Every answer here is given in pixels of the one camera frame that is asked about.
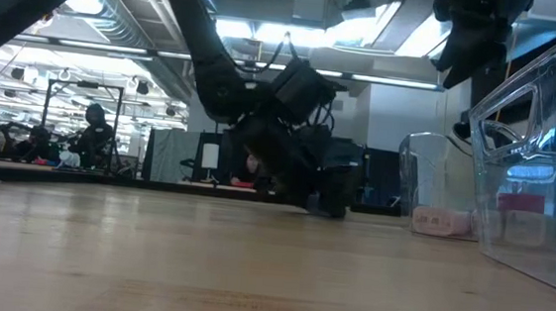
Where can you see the grey partition screen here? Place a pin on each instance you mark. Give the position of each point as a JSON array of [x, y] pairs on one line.
[[169, 154]]

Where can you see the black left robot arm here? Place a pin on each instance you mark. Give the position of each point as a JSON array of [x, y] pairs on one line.
[[202, 45]]

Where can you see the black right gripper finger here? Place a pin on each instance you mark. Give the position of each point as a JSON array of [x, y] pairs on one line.
[[460, 55]]

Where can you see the pinkish purple wall charger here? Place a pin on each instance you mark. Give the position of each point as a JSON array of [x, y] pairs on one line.
[[442, 221]]

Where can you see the red plastic case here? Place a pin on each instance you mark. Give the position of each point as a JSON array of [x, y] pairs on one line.
[[520, 202]]

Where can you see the black station frame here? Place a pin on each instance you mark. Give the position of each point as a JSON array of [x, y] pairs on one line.
[[85, 84]]

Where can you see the white shade lamp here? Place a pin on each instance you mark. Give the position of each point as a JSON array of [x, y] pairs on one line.
[[210, 156]]

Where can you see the black metal table frame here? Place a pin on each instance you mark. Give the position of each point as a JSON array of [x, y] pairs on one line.
[[107, 182]]

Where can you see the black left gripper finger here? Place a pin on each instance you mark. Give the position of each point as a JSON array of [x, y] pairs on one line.
[[292, 191], [340, 190]]

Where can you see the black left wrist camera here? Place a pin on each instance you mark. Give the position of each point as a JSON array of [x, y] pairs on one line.
[[303, 90]]

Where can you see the person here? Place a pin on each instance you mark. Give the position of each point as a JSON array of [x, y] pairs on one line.
[[249, 170], [93, 136]]

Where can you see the clear plastic bin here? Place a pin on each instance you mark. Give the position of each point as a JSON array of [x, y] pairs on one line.
[[405, 185], [532, 146]]

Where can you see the black partition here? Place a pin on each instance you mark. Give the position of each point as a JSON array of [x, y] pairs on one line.
[[381, 176]]

